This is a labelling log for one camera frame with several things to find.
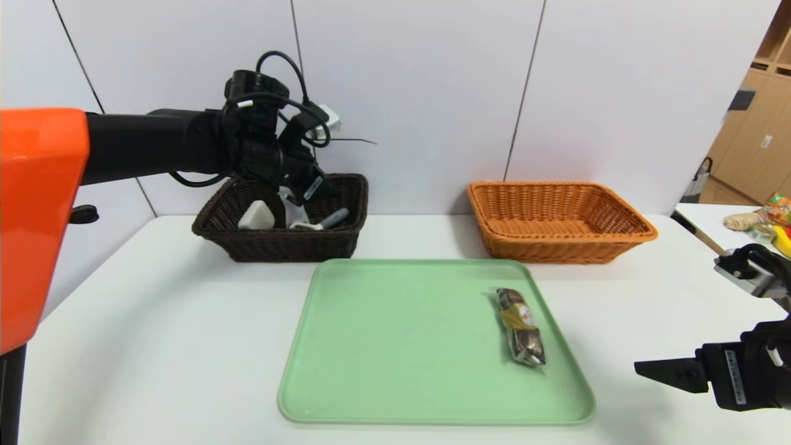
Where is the grey handled white peeler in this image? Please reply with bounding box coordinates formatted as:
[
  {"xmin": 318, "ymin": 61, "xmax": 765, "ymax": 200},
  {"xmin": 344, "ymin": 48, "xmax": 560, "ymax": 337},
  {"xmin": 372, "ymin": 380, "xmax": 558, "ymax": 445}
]
[{"xmin": 289, "ymin": 208, "xmax": 350, "ymax": 232}]

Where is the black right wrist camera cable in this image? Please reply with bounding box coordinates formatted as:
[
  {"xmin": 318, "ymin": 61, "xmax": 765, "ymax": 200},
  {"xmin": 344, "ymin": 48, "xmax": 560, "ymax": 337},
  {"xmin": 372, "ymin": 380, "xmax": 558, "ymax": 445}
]
[{"xmin": 729, "ymin": 243, "xmax": 791, "ymax": 276}]

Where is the wooden cabinet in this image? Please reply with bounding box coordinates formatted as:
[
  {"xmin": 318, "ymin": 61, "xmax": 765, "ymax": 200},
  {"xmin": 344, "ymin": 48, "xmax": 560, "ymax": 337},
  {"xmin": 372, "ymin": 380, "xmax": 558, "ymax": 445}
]
[{"xmin": 704, "ymin": 0, "xmax": 791, "ymax": 205}]

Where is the white soap bar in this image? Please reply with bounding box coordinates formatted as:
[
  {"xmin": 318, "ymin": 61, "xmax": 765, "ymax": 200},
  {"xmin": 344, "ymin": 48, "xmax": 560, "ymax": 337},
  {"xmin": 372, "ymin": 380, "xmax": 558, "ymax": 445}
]
[{"xmin": 238, "ymin": 199, "xmax": 276, "ymax": 231}]

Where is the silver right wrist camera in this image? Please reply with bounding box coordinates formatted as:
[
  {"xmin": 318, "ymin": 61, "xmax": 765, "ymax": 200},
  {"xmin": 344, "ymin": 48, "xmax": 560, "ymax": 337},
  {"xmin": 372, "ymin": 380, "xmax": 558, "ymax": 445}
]
[{"xmin": 714, "ymin": 253, "xmax": 785, "ymax": 299}]

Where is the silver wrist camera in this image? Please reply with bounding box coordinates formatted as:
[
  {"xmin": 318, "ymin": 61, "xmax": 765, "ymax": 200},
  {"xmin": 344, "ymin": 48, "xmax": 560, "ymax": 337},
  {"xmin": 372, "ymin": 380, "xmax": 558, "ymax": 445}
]
[
  {"xmin": 714, "ymin": 253, "xmax": 785, "ymax": 299},
  {"xmin": 309, "ymin": 104, "xmax": 342, "ymax": 142}
]

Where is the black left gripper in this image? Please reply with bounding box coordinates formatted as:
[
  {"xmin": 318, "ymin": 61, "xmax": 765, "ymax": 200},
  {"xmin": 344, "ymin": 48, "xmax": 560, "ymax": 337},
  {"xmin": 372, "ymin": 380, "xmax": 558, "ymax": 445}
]
[{"xmin": 279, "ymin": 155, "xmax": 344, "ymax": 207}]

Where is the white bottle clear cap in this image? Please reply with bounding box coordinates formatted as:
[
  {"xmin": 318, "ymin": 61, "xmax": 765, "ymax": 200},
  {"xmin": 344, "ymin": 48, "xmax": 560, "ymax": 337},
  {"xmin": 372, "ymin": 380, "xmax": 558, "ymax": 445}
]
[{"xmin": 278, "ymin": 185, "xmax": 311, "ymax": 227}]

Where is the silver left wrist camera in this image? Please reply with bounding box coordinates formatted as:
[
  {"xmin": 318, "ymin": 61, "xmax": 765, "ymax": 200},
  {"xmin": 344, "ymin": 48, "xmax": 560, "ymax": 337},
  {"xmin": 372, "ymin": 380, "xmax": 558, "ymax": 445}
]
[{"xmin": 309, "ymin": 104, "xmax": 342, "ymax": 142}]

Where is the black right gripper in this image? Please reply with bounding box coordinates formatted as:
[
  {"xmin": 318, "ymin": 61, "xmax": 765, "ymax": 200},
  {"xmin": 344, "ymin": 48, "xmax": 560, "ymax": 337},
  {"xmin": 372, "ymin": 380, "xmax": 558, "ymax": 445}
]
[{"xmin": 633, "ymin": 321, "xmax": 791, "ymax": 412}]

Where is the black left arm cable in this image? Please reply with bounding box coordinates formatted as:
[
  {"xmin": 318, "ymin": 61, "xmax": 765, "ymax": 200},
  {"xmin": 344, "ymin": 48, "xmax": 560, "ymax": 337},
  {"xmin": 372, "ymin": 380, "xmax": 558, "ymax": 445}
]
[{"xmin": 170, "ymin": 51, "xmax": 331, "ymax": 188}]

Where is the dark brown wicker basket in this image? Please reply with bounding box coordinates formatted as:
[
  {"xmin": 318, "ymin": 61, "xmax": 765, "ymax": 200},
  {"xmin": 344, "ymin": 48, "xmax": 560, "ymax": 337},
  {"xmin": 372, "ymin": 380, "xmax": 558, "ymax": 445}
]
[{"xmin": 192, "ymin": 174, "xmax": 370, "ymax": 263}]

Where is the green plastic tray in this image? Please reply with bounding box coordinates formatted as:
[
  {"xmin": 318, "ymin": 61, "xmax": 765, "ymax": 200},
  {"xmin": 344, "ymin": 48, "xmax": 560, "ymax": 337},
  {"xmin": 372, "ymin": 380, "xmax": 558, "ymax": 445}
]
[{"xmin": 277, "ymin": 258, "xmax": 596, "ymax": 427}]

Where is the beige bread loaf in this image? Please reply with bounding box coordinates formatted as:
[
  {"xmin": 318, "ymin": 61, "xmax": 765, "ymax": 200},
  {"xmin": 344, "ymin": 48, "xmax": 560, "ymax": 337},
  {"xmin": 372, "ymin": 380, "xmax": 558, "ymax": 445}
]
[{"xmin": 723, "ymin": 212, "xmax": 764, "ymax": 232}]

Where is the brown gold snack packet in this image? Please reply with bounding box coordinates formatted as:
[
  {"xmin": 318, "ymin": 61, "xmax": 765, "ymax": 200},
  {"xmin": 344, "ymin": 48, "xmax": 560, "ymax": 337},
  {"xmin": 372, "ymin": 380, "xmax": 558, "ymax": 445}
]
[{"xmin": 495, "ymin": 287, "xmax": 546, "ymax": 367}]

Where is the orange snack bag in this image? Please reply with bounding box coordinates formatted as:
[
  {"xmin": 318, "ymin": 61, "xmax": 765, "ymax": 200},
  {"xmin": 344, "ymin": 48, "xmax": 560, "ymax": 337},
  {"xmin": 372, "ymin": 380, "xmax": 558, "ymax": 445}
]
[{"xmin": 763, "ymin": 193, "xmax": 791, "ymax": 226}]

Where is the orange wicker basket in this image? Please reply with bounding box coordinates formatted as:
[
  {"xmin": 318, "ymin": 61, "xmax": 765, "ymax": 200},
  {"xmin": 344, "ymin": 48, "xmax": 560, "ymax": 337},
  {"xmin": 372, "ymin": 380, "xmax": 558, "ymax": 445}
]
[{"xmin": 467, "ymin": 180, "xmax": 659, "ymax": 265}]

